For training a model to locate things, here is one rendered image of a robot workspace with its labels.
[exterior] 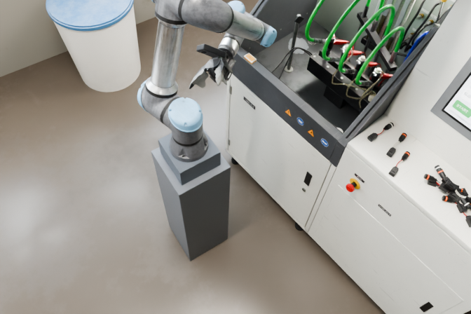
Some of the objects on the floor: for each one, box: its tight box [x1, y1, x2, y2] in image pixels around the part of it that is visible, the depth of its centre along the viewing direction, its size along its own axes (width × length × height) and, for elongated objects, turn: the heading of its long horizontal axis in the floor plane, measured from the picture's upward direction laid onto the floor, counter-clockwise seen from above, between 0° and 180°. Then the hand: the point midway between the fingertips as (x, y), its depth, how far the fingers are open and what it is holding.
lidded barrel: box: [46, 0, 141, 92], centre depth 286 cm, size 51×51×62 cm
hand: (202, 85), depth 163 cm, fingers open, 14 cm apart
